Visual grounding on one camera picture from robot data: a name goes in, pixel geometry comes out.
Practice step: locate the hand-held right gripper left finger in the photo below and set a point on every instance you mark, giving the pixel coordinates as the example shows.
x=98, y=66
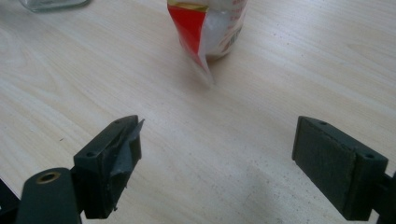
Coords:
x=106, y=168

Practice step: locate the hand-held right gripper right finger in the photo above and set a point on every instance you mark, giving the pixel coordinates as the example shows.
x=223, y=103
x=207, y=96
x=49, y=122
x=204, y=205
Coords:
x=327, y=165

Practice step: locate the red and white sugar bag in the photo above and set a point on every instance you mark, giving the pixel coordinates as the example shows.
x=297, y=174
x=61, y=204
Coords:
x=199, y=34

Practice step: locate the square glass jar black lid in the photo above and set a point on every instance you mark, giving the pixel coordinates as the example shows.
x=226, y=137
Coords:
x=53, y=4

